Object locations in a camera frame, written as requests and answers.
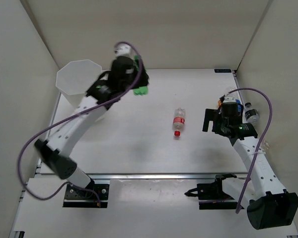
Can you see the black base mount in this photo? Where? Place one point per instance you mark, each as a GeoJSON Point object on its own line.
{"type": "Point", "coordinates": [75, 198]}
{"type": "Point", "coordinates": [211, 195]}

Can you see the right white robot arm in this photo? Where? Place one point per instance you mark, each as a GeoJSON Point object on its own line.
{"type": "Point", "coordinates": [267, 202]}

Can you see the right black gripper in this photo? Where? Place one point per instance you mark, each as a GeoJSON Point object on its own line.
{"type": "Point", "coordinates": [213, 115]}

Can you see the clear bottle blue label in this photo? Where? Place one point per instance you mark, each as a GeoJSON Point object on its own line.
{"type": "Point", "coordinates": [234, 95]}

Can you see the clear bottle black label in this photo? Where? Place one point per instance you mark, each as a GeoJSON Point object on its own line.
{"type": "Point", "coordinates": [251, 114]}

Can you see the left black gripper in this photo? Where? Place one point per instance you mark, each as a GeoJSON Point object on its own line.
{"type": "Point", "coordinates": [143, 80]}

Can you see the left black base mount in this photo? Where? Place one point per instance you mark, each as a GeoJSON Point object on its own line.
{"type": "Point", "coordinates": [75, 198]}

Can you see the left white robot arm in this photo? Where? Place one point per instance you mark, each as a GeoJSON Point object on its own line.
{"type": "Point", "coordinates": [56, 149]}

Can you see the aluminium rail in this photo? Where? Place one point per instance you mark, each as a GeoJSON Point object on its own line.
{"type": "Point", "coordinates": [155, 176]}

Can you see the white translucent octagonal bin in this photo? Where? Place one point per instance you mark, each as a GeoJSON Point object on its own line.
{"type": "Point", "coordinates": [72, 81]}

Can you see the green plastic bottle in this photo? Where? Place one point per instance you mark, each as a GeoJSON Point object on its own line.
{"type": "Point", "coordinates": [141, 88]}

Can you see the clear bottle red label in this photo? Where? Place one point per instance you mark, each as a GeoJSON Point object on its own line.
{"type": "Point", "coordinates": [178, 121]}

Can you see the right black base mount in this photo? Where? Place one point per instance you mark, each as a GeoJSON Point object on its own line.
{"type": "Point", "coordinates": [211, 195]}

